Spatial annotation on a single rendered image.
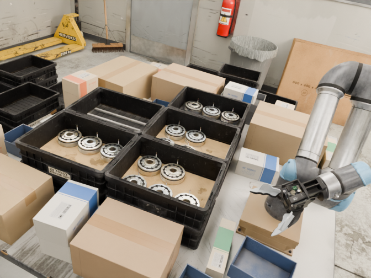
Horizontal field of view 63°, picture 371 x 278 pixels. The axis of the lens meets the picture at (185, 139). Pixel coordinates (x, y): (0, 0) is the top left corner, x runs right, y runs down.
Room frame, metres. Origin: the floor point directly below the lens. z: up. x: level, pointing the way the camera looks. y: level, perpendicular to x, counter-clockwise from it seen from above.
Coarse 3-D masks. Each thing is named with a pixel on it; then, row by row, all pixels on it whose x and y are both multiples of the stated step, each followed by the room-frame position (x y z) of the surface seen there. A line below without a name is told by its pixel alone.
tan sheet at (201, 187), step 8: (136, 160) 1.04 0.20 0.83; (136, 168) 0.99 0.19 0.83; (144, 176) 0.95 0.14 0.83; (152, 176) 0.95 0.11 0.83; (192, 176) 0.99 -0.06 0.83; (152, 184) 0.90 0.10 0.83; (168, 184) 0.92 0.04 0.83; (184, 184) 0.94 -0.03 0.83; (192, 184) 0.94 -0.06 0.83; (200, 184) 0.95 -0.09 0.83; (208, 184) 0.96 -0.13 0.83; (176, 192) 0.88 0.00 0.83; (184, 192) 0.89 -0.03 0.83; (192, 192) 0.90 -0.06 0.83; (200, 192) 0.91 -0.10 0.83; (208, 192) 0.91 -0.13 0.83; (200, 200) 0.86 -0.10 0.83
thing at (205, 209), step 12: (132, 144) 1.02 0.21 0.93; (168, 144) 1.06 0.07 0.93; (120, 156) 0.93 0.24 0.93; (204, 156) 1.02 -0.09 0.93; (108, 168) 0.85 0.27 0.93; (108, 180) 0.80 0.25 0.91; (120, 180) 0.79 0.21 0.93; (216, 180) 0.88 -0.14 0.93; (144, 192) 0.77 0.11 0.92; (156, 192) 0.77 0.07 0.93; (180, 204) 0.73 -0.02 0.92; (192, 204) 0.74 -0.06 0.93
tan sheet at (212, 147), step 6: (162, 132) 1.29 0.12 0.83; (186, 132) 1.32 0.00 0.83; (180, 144) 1.21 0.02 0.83; (186, 144) 1.22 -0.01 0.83; (204, 144) 1.25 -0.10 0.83; (210, 144) 1.26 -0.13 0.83; (216, 144) 1.26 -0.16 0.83; (222, 144) 1.27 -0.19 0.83; (198, 150) 1.19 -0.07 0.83; (204, 150) 1.20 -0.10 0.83; (210, 150) 1.20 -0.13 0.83; (216, 150) 1.21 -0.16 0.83; (222, 150) 1.22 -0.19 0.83; (228, 150) 1.23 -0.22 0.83; (216, 156) 1.16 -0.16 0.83; (222, 156) 1.17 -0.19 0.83
